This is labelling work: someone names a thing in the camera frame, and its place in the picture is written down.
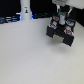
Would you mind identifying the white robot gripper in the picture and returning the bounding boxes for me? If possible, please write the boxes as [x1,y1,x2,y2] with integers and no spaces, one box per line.
[53,0,75,22]

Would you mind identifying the black kcup holder drawer box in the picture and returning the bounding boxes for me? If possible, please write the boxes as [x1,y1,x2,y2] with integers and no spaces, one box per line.
[45,6,77,47]

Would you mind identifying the green lid white kcup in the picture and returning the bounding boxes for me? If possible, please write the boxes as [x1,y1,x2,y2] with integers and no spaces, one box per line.
[59,12,65,25]

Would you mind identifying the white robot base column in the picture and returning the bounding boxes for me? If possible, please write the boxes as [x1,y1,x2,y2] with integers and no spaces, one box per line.
[20,0,32,20]

